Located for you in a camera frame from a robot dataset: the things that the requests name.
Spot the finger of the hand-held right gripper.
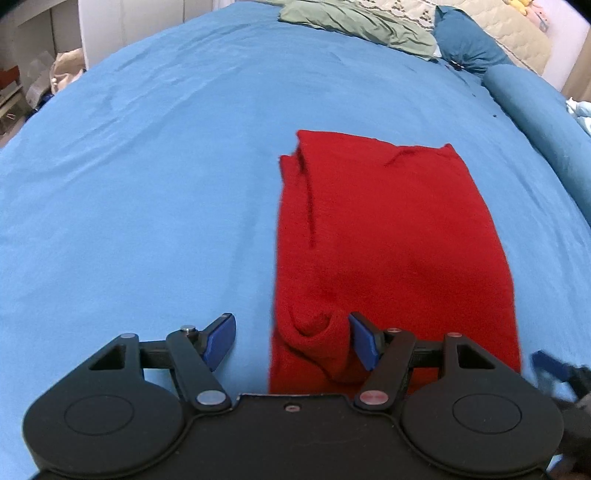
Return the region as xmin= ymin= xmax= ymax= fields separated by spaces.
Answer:
xmin=532 ymin=350 xmax=591 ymax=407

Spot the clear plastic bag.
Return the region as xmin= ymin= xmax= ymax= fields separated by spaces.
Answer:
xmin=23 ymin=51 xmax=58 ymax=109

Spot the bed with blue sheet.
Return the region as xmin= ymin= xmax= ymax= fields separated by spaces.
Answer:
xmin=0 ymin=0 xmax=591 ymax=480

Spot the dark blue pillow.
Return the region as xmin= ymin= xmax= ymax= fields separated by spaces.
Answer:
xmin=433 ymin=6 xmax=514 ymax=75

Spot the red knit sweater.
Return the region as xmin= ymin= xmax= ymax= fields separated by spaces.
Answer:
xmin=268 ymin=130 xmax=522 ymax=396

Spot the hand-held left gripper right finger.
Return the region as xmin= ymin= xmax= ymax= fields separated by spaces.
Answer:
xmin=348 ymin=312 xmax=502 ymax=411

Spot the light blue blanket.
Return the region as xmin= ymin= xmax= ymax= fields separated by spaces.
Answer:
xmin=565 ymin=97 xmax=591 ymax=136

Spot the green pillow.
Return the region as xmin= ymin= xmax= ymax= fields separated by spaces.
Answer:
xmin=278 ymin=0 xmax=439 ymax=60

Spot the white shelf unit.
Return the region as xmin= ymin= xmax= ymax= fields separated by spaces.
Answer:
xmin=0 ymin=0 xmax=88 ymax=139

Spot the beige quilted headboard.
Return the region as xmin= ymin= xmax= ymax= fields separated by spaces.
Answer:
xmin=360 ymin=0 xmax=555 ymax=77

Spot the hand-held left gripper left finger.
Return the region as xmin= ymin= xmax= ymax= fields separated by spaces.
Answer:
xmin=86 ymin=312 xmax=238 ymax=412

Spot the blue rolled bolster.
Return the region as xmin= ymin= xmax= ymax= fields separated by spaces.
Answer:
xmin=482 ymin=64 xmax=591 ymax=210

